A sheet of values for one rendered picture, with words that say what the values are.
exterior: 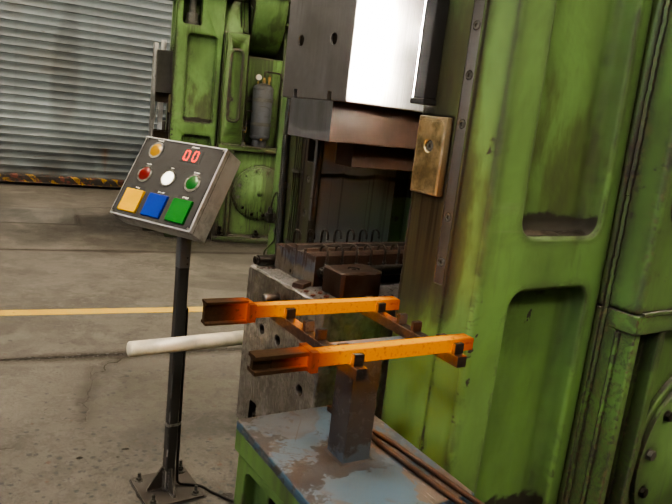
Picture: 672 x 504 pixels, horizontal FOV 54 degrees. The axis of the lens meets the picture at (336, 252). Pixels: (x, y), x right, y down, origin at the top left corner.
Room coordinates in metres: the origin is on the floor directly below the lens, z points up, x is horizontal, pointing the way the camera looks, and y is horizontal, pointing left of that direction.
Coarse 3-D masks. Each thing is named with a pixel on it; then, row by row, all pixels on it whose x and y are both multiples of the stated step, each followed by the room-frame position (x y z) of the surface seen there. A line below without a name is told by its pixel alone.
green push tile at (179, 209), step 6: (174, 198) 1.92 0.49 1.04; (174, 204) 1.91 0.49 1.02; (180, 204) 1.90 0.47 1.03; (186, 204) 1.89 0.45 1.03; (192, 204) 1.89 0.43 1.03; (168, 210) 1.91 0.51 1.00; (174, 210) 1.90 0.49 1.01; (180, 210) 1.89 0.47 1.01; (186, 210) 1.88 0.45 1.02; (168, 216) 1.90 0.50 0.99; (174, 216) 1.89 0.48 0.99; (180, 216) 1.88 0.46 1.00; (186, 216) 1.87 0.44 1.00; (174, 222) 1.88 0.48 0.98; (180, 222) 1.86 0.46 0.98
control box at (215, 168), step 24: (144, 144) 2.11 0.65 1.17; (168, 144) 2.07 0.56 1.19; (192, 144) 2.03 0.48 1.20; (168, 168) 2.01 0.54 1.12; (192, 168) 1.97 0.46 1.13; (216, 168) 1.94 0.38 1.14; (120, 192) 2.04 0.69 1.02; (168, 192) 1.96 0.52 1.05; (192, 192) 1.92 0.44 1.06; (216, 192) 1.93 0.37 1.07; (120, 216) 2.00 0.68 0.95; (144, 216) 1.94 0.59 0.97; (192, 216) 1.87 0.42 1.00
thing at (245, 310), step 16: (208, 304) 1.12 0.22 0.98; (224, 304) 1.14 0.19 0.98; (240, 304) 1.16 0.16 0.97; (256, 304) 1.18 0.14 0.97; (272, 304) 1.20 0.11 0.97; (288, 304) 1.21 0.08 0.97; (304, 304) 1.22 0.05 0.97; (320, 304) 1.24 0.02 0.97; (336, 304) 1.26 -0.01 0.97; (352, 304) 1.28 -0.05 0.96; (368, 304) 1.30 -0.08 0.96; (208, 320) 1.13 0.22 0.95; (224, 320) 1.15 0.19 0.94; (240, 320) 1.16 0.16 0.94
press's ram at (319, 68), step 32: (320, 0) 1.65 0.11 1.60; (352, 0) 1.54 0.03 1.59; (384, 0) 1.57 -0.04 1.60; (416, 0) 1.62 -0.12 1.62; (288, 32) 1.77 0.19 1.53; (320, 32) 1.64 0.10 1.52; (352, 32) 1.53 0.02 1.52; (384, 32) 1.58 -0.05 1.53; (416, 32) 1.63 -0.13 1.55; (288, 64) 1.75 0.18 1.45; (320, 64) 1.63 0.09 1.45; (352, 64) 1.53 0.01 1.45; (384, 64) 1.58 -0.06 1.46; (416, 64) 1.64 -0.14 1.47; (288, 96) 1.74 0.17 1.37; (320, 96) 1.61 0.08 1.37; (352, 96) 1.54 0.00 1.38; (384, 96) 1.59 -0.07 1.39
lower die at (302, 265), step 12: (276, 252) 1.73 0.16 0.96; (288, 252) 1.68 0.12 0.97; (300, 252) 1.63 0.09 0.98; (312, 252) 1.61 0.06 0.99; (324, 252) 1.62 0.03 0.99; (336, 252) 1.64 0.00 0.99; (348, 252) 1.66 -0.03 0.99; (360, 252) 1.68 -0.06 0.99; (396, 252) 1.73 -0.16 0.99; (276, 264) 1.72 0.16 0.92; (288, 264) 1.67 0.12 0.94; (300, 264) 1.62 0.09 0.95; (312, 264) 1.58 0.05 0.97; (336, 264) 1.60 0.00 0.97; (372, 264) 1.67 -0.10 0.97; (300, 276) 1.62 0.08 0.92; (312, 276) 1.57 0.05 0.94; (384, 276) 1.69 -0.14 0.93; (396, 276) 1.72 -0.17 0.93
